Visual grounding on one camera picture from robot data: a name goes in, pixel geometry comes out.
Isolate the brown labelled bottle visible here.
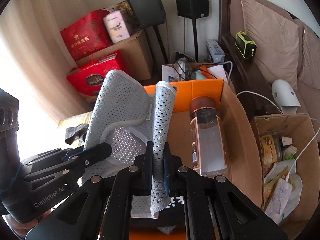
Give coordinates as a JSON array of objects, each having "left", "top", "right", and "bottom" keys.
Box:
[{"left": 189, "top": 96, "right": 228, "bottom": 177}]

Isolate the light grey mesh brace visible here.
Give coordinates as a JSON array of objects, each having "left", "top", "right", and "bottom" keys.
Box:
[{"left": 81, "top": 70, "right": 176, "bottom": 219}]

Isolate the dark grey elastic band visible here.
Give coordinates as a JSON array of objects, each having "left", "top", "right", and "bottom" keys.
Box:
[{"left": 65, "top": 124, "right": 89, "bottom": 145}]

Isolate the black sock with white text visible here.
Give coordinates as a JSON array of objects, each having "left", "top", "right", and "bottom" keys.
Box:
[{"left": 130, "top": 196, "right": 184, "bottom": 228}]

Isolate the person's left hand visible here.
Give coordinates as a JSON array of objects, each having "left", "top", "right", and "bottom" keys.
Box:
[{"left": 2, "top": 209, "right": 52, "bottom": 239}]

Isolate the orange cardboard fruit box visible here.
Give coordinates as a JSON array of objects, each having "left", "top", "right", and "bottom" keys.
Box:
[{"left": 128, "top": 78, "right": 263, "bottom": 240}]

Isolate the white curtain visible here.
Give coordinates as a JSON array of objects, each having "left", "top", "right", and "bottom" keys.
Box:
[{"left": 1, "top": 0, "right": 91, "bottom": 120}]

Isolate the brown cardboard box background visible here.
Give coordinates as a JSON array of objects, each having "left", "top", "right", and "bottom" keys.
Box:
[{"left": 75, "top": 28, "right": 154, "bottom": 103}]

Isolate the open brown cardboard box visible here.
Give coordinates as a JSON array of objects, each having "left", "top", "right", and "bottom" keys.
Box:
[{"left": 251, "top": 114, "right": 319, "bottom": 239}]

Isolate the white tissue roll pack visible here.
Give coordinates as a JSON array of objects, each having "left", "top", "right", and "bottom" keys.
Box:
[{"left": 103, "top": 9, "right": 132, "bottom": 44}]

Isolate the small blue white box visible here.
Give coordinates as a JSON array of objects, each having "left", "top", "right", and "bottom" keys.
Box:
[{"left": 206, "top": 39, "right": 225, "bottom": 64}]

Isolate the white rounded device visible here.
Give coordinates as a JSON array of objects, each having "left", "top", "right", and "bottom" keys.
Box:
[{"left": 271, "top": 79, "right": 301, "bottom": 114}]

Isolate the black speaker left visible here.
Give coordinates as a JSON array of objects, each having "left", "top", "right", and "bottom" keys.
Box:
[{"left": 127, "top": 0, "right": 166, "bottom": 28}]

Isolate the black speaker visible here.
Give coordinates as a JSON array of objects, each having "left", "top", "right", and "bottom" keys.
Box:
[
  {"left": 176, "top": 0, "right": 209, "bottom": 19},
  {"left": 127, "top": 0, "right": 166, "bottom": 28}
]

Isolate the green black alarm clock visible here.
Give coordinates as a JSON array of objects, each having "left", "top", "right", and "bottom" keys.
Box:
[{"left": 235, "top": 31, "right": 257, "bottom": 60}]

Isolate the beige sofa cushion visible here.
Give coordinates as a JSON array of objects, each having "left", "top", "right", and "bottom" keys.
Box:
[
  {"left": 297, "top": 19, "right": 319, "bottom": 89},
  {"left": 230, "top": 0, "right": 302, "bottom": 89}
]

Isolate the black speaker right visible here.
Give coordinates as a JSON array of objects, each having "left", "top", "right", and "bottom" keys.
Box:
[{"left": 176, "top": 0, "right": 209, "bottom": 19}]

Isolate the white charging cable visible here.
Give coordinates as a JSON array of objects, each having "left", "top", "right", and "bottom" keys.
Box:
[{"left": 236, "top": 90, "right": 320, "bottom": 183}]

